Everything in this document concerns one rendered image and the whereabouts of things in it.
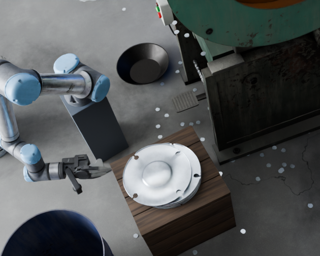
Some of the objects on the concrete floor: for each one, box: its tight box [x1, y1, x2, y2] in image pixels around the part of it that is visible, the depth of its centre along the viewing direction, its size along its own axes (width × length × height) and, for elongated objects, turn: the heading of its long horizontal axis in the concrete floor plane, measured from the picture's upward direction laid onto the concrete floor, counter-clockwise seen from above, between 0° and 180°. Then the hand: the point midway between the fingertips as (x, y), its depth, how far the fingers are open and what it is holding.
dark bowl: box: [116, 43, 169, 85], centre depth 310 cm, size 30×30×7 cm
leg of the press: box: [201, 22, 320, 166], centre depth 238 cm, size 92×12×90 cm, turn 114°
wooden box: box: [110, 125, 236, 256], centre depth 247 cm, size 40×38×35 cm
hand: (108, 171), depth 231 cm, fingers closed
